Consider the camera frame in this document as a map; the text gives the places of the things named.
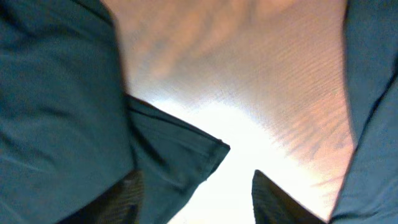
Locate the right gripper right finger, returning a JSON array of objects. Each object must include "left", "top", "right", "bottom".
[{"left": 251, "top": 170, "right": 325, "bottom": 224}]

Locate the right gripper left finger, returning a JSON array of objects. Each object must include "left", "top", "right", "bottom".
[{"left": 59, "top": 171, "right": 144, "bottom": 224}]

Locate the black t-shirt with logo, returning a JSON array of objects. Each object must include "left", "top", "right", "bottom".
[{"left": 1, "top": 0, "right": 397, "bottom": 223}]

